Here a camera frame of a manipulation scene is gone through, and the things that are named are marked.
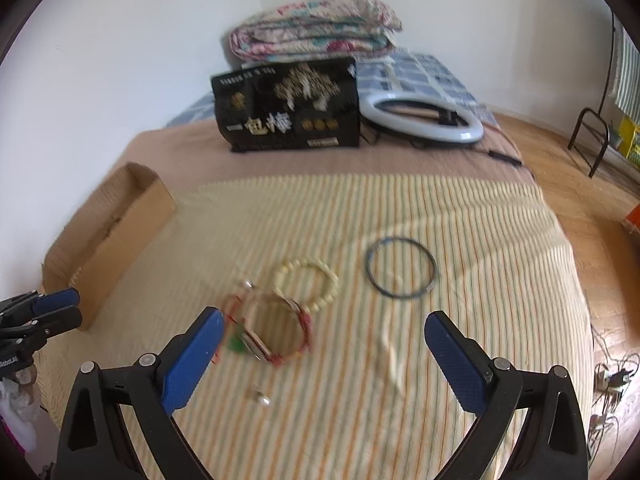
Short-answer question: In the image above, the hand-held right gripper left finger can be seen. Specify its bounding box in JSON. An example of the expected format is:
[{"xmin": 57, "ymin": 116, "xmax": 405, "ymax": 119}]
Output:
[{"xmin": 56, "ymin": 306, "xmax": 226, "ymax": 480}]

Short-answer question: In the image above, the black metal rack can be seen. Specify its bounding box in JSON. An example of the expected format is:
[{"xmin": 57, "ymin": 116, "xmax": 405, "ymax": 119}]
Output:
[{"xmin": 567, "ymin": 10, "xmax": 640, "ymax": 179}]

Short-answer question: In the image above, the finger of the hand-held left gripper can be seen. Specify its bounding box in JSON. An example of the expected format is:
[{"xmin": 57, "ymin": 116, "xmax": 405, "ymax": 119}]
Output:
[
  {"xmin": 0, "ymin": 307, "xmax": 84, "ymax": 342},
  {"xmin": 0, "ymin": 287, "xmax": 81, "ymax": 319}
]

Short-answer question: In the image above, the green striped hanging cloth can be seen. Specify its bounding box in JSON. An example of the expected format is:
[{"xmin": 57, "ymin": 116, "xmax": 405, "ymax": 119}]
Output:
[{"xmin": 607, "ymin": 20, "xmax": 640, "ymax": 117}]

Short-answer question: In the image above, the black snack bag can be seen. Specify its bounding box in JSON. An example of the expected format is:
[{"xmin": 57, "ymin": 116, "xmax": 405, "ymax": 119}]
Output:
[{"xmin": 210, "ymin": 57, "xmax": 362, "ymax": 154}]

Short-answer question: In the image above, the black ring light cable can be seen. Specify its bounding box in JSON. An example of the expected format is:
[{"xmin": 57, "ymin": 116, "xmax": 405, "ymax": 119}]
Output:
[{"xmin": 360, "ymin": 127, "xmax": 524, "ymax": 167}]

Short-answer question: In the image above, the cardboard box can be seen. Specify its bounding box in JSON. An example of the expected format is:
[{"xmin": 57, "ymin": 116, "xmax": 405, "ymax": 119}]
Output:
[{"xmin": 42, "ymin": 162, "xmax": 177, "ymax": 332}]

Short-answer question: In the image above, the white ring light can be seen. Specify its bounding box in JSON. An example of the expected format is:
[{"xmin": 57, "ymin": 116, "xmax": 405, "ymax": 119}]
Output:
[{"xmin": 359, "ymin": 90, "xmax": 485, "ymax": 145}]

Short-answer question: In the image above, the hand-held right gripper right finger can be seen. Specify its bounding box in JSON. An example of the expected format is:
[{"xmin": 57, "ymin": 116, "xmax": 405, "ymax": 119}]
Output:
[{"xmin": 424, "ymin": 310, "xmax": 589, "ymax": 480}]

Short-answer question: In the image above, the white lace cloth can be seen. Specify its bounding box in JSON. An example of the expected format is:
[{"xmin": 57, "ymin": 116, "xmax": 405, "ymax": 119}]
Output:
[{"xmin": 0, "ymin": 367, "xmax": 42, "ymax": 453}]

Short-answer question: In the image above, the yellow striped cloth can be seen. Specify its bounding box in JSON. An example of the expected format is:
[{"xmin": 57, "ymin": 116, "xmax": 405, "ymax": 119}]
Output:
[{"xmin": 36, "ymin": 172, "xmax": 587, "ymax": 480}]

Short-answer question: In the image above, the cream bead bracelet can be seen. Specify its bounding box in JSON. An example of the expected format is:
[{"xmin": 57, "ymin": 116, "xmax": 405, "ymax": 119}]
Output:
[{"xmin": 273, "ymin": 256, "xmax": 341, "ymax": 312}]

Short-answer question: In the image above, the tan blanket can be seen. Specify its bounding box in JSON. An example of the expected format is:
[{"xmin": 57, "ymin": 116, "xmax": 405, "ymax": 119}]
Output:
[{"xmin": 30, "ymin": 116, "xmax": 538, "ymax": 431}]

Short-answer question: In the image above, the power strip with cables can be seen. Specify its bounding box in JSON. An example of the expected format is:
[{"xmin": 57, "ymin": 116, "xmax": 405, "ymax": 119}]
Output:
[{"xmin": 590, "ymin": 325, "xmax": 640, "ymax": 441}]

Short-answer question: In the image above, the folded floral quilt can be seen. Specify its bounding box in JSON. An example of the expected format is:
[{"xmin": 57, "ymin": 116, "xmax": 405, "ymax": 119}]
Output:
[{"xmin": 228, "ymin": 0, "xmax": 404, "ymax": 69}]

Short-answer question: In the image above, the red string green pendant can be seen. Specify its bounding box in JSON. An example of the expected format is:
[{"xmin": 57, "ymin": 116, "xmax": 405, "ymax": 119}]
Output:
[{"xmin": 220, "ymin": 294, "xmax": 251, "ymax": 364}]

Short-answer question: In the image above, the pearl earring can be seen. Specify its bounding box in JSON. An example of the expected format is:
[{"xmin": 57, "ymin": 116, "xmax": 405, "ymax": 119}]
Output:
[{"xmin": 247, "ymin": 384, "xmax": 272, "ymax": 409}]

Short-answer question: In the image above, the dark blue bangle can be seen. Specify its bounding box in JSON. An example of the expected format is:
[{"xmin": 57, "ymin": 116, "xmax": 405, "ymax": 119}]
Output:
[{"xmin": 365, "ymin": 236, "xmax": 436, "ymax": 301}]

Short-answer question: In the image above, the blue checked bedsheet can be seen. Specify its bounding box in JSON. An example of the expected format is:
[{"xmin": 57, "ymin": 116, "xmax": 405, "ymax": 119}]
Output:
[{"xmin": 165, "ymin": 49, "xmax": 499, "ymax": 132}]

